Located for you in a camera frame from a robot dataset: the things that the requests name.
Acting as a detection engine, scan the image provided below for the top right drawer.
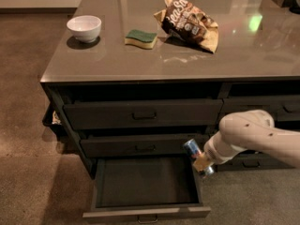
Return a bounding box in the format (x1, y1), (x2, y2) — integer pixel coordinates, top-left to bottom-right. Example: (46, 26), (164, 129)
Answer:
(218, 95), (300, 122)

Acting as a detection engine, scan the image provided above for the dark side basket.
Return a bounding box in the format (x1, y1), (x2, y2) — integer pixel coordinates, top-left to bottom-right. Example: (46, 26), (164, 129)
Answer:
(42, 104), (63, 134)

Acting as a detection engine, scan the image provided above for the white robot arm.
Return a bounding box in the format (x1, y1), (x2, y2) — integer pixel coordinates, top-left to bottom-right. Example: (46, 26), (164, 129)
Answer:
(193, 110), (300, 172)

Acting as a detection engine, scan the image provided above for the redbull can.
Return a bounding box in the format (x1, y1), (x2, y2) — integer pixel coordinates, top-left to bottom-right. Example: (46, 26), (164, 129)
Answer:
(183, 139), (214, 178)

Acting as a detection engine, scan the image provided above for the green and yellow sponge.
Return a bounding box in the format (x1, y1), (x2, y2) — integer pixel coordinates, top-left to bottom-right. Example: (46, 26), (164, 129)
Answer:
(125, 29), (158, 50)

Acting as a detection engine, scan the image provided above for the top left drawer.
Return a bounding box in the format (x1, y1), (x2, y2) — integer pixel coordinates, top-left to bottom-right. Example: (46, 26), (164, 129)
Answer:
(64, 99), (222, 130)

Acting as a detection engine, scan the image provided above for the open bottom left drawer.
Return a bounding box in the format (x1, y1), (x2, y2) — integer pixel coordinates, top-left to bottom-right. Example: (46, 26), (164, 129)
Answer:
(82, 155), (211, 225)

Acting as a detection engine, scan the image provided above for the grey counter cabinet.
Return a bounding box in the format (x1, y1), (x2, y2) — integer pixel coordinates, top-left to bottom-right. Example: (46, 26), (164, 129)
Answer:
(41, 0), (300, 173)

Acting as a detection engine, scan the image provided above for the white ceramic bowl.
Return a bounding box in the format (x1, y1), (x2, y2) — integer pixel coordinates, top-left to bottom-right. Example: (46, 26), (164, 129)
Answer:
(67, 15), (102, 43)

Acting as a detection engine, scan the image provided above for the brown chip bag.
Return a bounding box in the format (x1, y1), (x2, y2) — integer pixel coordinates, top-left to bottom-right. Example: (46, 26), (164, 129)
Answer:
(154, 0), (218, 53)

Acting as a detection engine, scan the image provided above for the bottom right drawer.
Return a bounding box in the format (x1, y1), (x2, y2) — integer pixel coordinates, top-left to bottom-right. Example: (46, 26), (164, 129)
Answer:
(215, 153), (292, 172)

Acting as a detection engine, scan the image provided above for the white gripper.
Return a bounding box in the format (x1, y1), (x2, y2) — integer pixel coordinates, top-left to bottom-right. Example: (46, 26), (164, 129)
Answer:
(193, 133), (246, 173)

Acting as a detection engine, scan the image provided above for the middle left drawer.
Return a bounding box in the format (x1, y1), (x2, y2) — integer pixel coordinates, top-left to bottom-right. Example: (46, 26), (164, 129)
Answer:
(81, 133), (209, 158)

